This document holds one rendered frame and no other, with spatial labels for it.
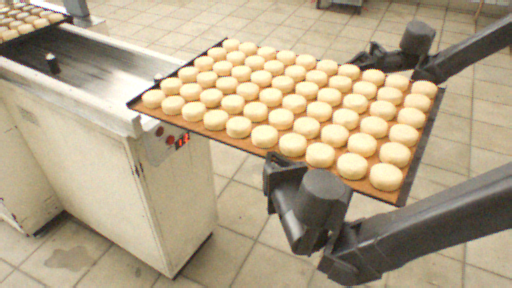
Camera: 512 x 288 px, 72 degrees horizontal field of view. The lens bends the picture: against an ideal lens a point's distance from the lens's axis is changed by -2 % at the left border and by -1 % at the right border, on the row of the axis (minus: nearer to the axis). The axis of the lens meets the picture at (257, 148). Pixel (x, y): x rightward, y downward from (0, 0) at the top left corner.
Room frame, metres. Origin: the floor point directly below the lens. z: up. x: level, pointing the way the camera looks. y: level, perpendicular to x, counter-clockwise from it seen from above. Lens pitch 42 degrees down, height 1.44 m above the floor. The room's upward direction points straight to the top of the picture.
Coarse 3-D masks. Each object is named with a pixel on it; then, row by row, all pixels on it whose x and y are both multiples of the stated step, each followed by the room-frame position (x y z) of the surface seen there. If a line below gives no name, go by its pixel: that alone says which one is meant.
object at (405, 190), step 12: (192, 60) 0.85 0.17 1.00; (156, 84) 0.73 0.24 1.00; (132, 108) 0.65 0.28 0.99; (432, 108) 0.62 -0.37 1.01; (432, 120) 0.57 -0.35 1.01; (192, 132) 0.56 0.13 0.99; (228, 144) 0.51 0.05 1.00; (420, 144) 0.50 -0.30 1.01; (264, 156) 0.47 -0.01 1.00; (420, 156) 0.47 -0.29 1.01; (408, 168) 0.44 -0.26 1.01; (408, 180) 0.41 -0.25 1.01; (360, 192) 0.38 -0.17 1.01; (408, 192) 0.37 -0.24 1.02; (396, 204) 0.36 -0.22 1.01
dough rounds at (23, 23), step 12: (0, 12) 1.43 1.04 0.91; (12, 12) 1.41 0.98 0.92; (24, 12) 1.45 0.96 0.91; (36, 12) 1.41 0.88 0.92; (48, 12) 1.41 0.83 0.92; (0, 24) 1.33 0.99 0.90; (12, 24) 1.29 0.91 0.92; (24, 24) 1.29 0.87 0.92; (36, 24) 1.30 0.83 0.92; (48, 24) 1.32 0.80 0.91; (0, 36) 1.22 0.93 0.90; (12, 36) 1.20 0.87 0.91
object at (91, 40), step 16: (48, 32) 1.38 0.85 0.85; (64, 32) 1.32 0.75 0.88; (80, 32) 1.26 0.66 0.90; (96, 48) 1.23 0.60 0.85; (112, 48) 1.18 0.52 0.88; (128, 48) 1.13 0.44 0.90; (144, 48) 1.12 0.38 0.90; (144, 64) 1.10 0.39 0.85; (160, 64) 1.06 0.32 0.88; (176, 64) 1.02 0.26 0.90
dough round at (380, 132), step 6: (366, 120) 0.55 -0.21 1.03; (372, 120) 0.55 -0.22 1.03; (378, 120) 0.55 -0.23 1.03; (360, 126) 0.54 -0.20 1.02; (366, 126) 0.53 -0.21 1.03; (372, 126) 0.53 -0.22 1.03; (378, 126) 0.53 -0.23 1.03; (384, 126) 0.53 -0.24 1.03; (366, 132) 0.52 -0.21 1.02; (372, 132) 0.52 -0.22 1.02; (378, 132) 0.52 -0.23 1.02; (384, 132) 0.52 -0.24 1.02
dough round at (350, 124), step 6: (336, 114) 0.57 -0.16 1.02; (342, 114) 0.57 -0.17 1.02; (348, 114) 0.57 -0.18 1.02; (354, 114) 0.57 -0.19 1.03; (336, 120) 0.56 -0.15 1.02; (342, 120) 0.55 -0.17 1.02; (348, 120) 0.55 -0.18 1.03; (354, 120) 0.55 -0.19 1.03; (348, 126) 0.55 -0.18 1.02; (354, 126) 0.55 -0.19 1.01
